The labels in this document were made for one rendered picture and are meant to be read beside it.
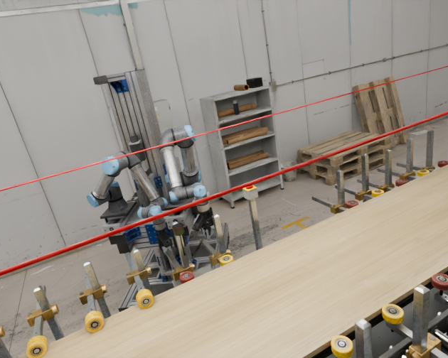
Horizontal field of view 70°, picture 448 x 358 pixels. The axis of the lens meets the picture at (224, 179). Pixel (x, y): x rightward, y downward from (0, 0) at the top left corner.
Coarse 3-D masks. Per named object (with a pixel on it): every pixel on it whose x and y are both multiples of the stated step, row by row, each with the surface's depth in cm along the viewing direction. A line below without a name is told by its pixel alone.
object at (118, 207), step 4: (112, 200) 248; (116, 200) 249; (120, 200) 251; (124, 200) 255; (108, 204) 252; (112, 204) 249; (116, 204) 249; (120, 204) 251; (124, 204) 253; (108, 208) 253; (112, 208) 249; (116, 208) 249; (120, 208) 250; (124, 208) 252; (112, 212) 250; (116, 212) 250
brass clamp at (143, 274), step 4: (148, 268) 183; (132, 272) 182; (136, 272) 181; (140, 272) 180; (144, 272) 182; (148, 272) 182; (128, 276) 179; (132, 276) 179; (140, 276) 181; (144, 276) 182; (148, 276) 183; (128, 280) 178; (132, 280) 180
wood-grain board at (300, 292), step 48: (432, 192) 219; (288, 240) 197; (336, 240) 188; (384, 240) 180; (432, 240) 172; (192, 288) 170; (240, 288) 163; (288, 288) 157; (336, 288) 151; (384, 288) 146; (96, 336) 150; (144, 336) 145; (192, 336) 140; (240, 336) 136; (288, 336) 131
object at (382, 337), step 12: (432, 288) 154; (408, 300) 147; (432, 300) 157; (408, 312) 150; (432, 312) 160; (372, 324) 139; (384, 324) 143; (408, 324) 152; (348, 336) 134; (372, 336) 141; (384, 336) 146; (396, 336) 150; (372, 348) 144; (384, 348) 148
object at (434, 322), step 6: (444, 312) 136; (438, 318) 134; (444, 318) 134; (432, 324) 132; (438, 324) 133; (444, 324) 135; (444, 330) 137; (402, 342) 126; (408, 342) 126; (396, 348) 125; (402, 348) 125; (408, 348) 127; (444, 348) 134; (384, 354) 123; (390, 354) 123; (396, 354) 124
